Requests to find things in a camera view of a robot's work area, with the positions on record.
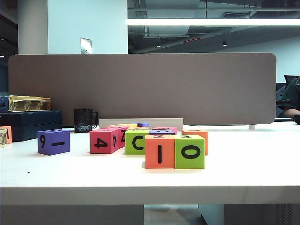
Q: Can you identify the pink foam block 4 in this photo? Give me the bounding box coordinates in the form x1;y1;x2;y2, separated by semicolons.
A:
90;128;120;155

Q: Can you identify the paper wall sign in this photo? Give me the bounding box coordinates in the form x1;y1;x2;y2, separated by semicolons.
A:
80;37;92;55

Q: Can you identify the blue box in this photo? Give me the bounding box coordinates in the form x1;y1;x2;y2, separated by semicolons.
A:
0;91;10;112

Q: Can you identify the yellow patterned box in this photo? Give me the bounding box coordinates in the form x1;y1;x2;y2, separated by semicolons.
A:
8;95;52;112

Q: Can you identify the cream patterned block tray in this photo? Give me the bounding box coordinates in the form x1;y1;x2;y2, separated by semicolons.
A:
0;128;8;149

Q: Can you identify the orange foam block 3 Y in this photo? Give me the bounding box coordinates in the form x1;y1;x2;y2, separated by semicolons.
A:
181;128;209;156

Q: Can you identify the seated person dark jacket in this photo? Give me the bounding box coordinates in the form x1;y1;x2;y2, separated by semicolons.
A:
276;75;300;124

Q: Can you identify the green foam block C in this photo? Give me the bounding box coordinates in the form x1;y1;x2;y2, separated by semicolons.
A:
125;129;150;156

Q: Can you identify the orange foam number block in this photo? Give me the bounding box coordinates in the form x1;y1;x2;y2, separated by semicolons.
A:
0;126;12;145

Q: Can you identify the brown desk partition screen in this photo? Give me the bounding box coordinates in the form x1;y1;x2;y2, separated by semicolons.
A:
8;52;277;126

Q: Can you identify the navy blue case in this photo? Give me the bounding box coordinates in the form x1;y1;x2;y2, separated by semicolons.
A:
0;110;63;143

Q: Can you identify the green foam block W O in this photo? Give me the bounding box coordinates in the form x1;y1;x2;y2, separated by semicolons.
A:
174;135;206;169

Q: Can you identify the purple foam block D W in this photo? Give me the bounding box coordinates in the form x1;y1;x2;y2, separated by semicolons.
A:
149;130;175;136

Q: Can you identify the black mug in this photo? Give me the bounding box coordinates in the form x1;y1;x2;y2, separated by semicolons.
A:
74;108;99;133

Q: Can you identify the orange foam block I 2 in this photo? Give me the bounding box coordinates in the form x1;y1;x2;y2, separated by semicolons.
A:
145;135;176;169

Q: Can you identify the purple foam block G 9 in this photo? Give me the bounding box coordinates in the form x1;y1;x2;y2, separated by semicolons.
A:
37;129;71;156

